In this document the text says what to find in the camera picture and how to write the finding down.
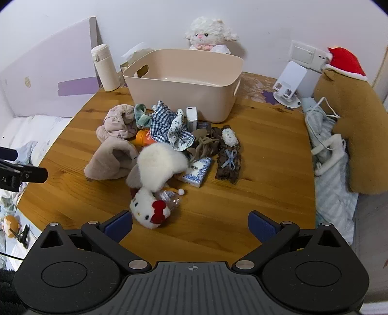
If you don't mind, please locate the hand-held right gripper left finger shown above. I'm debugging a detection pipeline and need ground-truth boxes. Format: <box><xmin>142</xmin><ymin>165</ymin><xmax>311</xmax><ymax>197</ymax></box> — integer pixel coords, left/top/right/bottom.
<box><xmin>38</xmin><ymin>210</ymin><xmax>152</xmax><ymax>275</ymax></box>

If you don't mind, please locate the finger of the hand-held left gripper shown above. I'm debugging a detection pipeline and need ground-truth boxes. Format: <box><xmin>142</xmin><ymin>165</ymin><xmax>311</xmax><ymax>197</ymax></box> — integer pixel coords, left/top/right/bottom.
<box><xmin>12</xmin><ymin>165</ymin><xmax>49</xmax><ymax>184</ymax></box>
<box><xmin>0</xmin><ymin>147</ymin><xmax>19</xmax><ymax>162</ymax></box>

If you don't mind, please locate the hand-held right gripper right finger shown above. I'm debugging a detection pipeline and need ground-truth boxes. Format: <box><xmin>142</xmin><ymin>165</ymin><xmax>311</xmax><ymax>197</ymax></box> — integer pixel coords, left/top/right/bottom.
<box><xmin>232</xmin><ymin>210</ymin><xmax>349</xmax><ymax>275</ymax></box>

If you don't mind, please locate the white cat plush red bow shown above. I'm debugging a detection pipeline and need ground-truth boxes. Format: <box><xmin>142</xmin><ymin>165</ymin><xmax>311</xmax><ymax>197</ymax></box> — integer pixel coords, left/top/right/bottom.
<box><xmin>129</xmin><ymin>186</ymin><xmax>170</xmax><ymax>230</ymax></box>

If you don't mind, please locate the clear plastic packet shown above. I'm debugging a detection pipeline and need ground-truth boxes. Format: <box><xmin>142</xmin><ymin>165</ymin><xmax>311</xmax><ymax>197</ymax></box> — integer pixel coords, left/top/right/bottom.
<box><xmin>158</xmin><ymin>189</ymin><xmax>182</xmax><ymax>211</ymax></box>

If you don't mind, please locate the beige plush cloth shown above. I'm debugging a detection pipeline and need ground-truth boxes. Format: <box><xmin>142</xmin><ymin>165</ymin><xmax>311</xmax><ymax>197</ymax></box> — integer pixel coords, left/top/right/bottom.
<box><xmin>84</xmin><ymin>140</ymin><xmax>140</xmax><ymax>181</ymax></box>

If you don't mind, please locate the brown lace headband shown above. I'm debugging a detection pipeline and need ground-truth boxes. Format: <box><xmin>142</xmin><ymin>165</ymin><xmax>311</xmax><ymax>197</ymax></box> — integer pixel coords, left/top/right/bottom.
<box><xmin>212</xmin><ymin>126</ymin><xmax>243</xmax><ymax>185</ymax></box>

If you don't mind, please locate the blue white tissue pack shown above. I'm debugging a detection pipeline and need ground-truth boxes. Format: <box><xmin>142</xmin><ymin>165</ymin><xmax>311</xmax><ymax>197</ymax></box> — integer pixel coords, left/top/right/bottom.
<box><xmin>177</xmin><ymin>157</ymin><xmax>213</xmax><ymax>188</ymax></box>

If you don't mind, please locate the orange packet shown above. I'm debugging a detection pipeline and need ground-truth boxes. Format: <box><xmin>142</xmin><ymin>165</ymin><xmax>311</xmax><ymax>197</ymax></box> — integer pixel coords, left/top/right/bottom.
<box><xmin>133</xmin><ymin>129</ymin><xmax>158</xmax><ymax>147</ymax></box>

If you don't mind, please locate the white fuzzy hair clip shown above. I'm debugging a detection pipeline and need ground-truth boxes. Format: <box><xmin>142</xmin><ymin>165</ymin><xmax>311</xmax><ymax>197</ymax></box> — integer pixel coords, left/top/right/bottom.
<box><xmin>221</xmin><ymin>128</ymin><xmax>238</xmax><ymax>147</ymax></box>

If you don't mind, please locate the green sock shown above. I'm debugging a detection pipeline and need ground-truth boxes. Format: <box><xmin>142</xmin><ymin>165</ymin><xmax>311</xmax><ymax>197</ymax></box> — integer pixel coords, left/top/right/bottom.
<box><xmin>134</xmin><ymin>104</ymin><xmax>154</xmax><ymax>129</ymax></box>

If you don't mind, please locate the blue gingham floral cloth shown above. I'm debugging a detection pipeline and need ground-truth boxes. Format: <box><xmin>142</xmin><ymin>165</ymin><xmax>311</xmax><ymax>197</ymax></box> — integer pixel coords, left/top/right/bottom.
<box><xmin>151</xmin><ymin>100</ymin><xmax>196</xmax><ymax>152</ymax></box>

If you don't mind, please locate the small white box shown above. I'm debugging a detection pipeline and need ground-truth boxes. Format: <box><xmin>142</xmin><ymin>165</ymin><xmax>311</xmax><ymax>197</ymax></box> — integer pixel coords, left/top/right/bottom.
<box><xmin>186</xmin><ymin>106</ymin><xmax>199</xmax><ymax>132</ymax></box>

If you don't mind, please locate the beige plastic storage basket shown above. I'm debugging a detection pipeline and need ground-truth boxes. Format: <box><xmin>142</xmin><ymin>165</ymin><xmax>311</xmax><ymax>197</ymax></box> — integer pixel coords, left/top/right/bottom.
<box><xmin>122</xmin><ymin>49</ymin><xmax>244</xmax><ymax>123</ymax></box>

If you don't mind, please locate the wooden desk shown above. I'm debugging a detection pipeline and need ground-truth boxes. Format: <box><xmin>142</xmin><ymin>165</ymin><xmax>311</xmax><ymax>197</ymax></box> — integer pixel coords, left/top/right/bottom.
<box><xmin>18</xmin><ymin>71</ymin><xmax>317</xmax><ymax>267</ymax></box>

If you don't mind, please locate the white bedding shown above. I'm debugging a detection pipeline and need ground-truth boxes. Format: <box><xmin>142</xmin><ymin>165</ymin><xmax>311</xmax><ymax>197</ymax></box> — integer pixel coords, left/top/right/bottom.
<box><xmin>0</xmin><ymin>115</ymin><xmax>73</xmax><ymax>267</ymax></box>

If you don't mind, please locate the small orange plush toy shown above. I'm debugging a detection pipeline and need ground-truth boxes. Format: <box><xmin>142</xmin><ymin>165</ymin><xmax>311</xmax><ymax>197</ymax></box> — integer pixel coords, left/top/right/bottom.
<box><xmin>1</xmin><ymin>215</ymin><xmax>22</xmax><ymax>240</ymax></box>

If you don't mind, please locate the small black stand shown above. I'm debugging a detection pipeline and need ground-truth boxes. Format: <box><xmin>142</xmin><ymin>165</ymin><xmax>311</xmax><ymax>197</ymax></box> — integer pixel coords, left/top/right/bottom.
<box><xmin>12</xmin><ymin>226</ymin><xmax>31</xmax><ymax>249</ymax></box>

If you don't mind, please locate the light blue striped quilt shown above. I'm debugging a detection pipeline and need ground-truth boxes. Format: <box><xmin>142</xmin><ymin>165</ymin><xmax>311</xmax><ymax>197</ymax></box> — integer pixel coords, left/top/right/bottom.
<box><xmin>300</xmin><ymin>97</ymin><xmax>360</xmax><ymax>246</ymax></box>

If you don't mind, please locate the white and purple board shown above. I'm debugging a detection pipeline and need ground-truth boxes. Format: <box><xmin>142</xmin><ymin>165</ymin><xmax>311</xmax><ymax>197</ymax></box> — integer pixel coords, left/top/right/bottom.
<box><xmin>0</xmin><ymin>16</ymin><xmax>104</xmax><ymax>118</ymax></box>

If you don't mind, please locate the white power strip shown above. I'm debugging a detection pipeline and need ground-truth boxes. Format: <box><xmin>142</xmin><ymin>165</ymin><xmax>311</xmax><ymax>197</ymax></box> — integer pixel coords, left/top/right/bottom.
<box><xmin>312</xmin><ymin>133</ymin><xmax>348</xmax><ymax>176</ymax></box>

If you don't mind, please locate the white thermos bottle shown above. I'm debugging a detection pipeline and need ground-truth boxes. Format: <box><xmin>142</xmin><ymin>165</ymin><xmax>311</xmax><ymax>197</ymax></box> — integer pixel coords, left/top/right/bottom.
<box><xmin>91</xmin><ymin>44</ymin><xmax>121</xmax><ymax>92</ymax></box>

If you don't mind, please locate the floral table mat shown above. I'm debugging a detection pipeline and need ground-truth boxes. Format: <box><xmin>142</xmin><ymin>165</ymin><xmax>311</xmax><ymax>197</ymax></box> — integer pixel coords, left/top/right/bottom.
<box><xmin>239</xmin><ymin>73</ymin><xmax>304</xmax><ymax>111</ymax></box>

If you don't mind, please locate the brown plush toy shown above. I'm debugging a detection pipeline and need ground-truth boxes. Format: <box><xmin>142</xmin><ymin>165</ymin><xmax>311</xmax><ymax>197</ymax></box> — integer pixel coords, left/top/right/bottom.
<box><xmin>312</xmin><ymin>68</ymin><xmax>388</xmax><ymax>194</ymax></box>

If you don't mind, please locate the white phone stand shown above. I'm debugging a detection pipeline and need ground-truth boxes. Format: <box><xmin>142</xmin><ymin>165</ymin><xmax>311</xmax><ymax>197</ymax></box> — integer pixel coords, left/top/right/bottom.
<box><xmin>272</xmin><ymin>61</ymin><xmax>307</xmax><ymax>108</ymax></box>

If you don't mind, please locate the tissue box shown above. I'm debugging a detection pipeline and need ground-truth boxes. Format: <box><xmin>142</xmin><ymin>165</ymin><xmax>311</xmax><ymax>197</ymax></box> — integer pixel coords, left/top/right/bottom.
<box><xmin>119</xmin><ymin>42</ymin><xmax>155</xmax><ymax>73</ymax></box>

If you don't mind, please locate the red plush hat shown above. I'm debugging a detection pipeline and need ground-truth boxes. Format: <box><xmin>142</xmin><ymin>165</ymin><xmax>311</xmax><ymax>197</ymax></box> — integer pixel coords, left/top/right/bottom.
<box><xmin>326</xmin><ymin>47</ymin><xmax>368</xmax><ymax>82</ymax></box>

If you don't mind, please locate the white lamb plush toy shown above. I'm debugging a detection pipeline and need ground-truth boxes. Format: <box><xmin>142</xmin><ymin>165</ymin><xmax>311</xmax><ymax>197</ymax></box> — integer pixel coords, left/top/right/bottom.
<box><xmin>185</xmin><ymin>16</ymin><xmax>240</xmax><ymax>55</ymax></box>

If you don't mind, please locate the white wall socket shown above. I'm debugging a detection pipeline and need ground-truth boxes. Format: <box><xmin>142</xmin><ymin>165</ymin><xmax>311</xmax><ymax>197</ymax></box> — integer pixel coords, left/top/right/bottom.
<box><xmin>312</xmin><ymin>48</ymin><xmax>332</xmax><ymax>72</ymax></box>

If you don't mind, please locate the white wall switch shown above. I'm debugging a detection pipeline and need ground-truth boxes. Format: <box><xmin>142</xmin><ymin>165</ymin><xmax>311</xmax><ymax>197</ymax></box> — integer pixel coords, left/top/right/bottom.
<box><xmin>288</xmin><ymin>41</ymin><xmax>317</xmax><ymax>65</ymax></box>

